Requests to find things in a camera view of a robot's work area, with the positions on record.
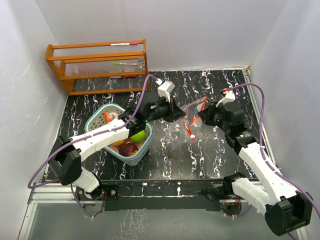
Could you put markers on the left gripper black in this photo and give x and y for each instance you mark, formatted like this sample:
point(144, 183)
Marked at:
point(174, 113)

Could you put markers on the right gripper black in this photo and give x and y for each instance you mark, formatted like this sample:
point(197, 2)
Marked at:
point(205, 115)

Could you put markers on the clear zip bag orange zipper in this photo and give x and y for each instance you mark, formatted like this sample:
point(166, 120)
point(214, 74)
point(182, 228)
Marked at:
point(188, 128)

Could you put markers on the light blue plastic basket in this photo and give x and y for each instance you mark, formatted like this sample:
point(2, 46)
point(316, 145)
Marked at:
point(143, 146)

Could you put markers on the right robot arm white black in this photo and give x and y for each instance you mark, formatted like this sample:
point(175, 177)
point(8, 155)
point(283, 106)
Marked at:
point(283, 206)

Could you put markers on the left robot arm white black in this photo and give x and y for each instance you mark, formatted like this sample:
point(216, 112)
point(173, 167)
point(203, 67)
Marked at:
point(68, 154)

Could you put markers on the green apple toy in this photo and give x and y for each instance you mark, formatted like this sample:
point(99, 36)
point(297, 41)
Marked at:
point(138, 137)

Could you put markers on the yellow lemon toy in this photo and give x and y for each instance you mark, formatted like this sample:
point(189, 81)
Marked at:
point(118, 143)

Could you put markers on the wooden shelf rack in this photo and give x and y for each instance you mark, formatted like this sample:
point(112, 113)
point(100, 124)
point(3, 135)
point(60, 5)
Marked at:
point(74, 63)

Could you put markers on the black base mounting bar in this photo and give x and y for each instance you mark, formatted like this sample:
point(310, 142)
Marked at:
point(202, 194)

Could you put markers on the green marker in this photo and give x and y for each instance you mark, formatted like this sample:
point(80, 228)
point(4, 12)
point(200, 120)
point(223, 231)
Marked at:
point(125, 63)

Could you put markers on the pink white marker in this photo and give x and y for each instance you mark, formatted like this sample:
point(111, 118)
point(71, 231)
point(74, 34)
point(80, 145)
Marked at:
point(124, 44)

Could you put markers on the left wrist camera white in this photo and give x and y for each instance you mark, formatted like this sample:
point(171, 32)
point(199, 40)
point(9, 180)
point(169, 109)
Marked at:
point(165, 88)

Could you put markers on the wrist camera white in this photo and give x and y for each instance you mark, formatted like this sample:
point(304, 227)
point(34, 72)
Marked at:
point(165, 88)
point(227, 97)

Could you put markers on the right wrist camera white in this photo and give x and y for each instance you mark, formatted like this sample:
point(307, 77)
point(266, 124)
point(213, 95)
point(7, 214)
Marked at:
point(227, 97)

